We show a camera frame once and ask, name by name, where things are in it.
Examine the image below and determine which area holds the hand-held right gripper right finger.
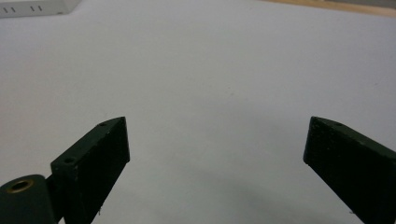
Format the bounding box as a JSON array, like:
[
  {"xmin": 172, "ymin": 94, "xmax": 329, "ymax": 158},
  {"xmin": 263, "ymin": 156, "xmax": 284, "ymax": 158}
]
[{"xmin": 303, "ymin": 116, "xmax": 396, "ymax": 224}]

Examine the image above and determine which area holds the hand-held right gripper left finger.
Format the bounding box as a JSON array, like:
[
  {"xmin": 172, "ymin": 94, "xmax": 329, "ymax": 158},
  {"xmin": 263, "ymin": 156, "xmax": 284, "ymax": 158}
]
[{"xmin": 49, "ymin": 116, "xmax": 131, "ymax": 224}]

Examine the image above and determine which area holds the white slotted plastic box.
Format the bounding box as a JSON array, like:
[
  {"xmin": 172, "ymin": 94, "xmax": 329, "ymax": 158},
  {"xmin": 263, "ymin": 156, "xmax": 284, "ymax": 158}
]
[{"xmin": 0, "ymin": 0, "xmax": 82, "ymax": 19}]

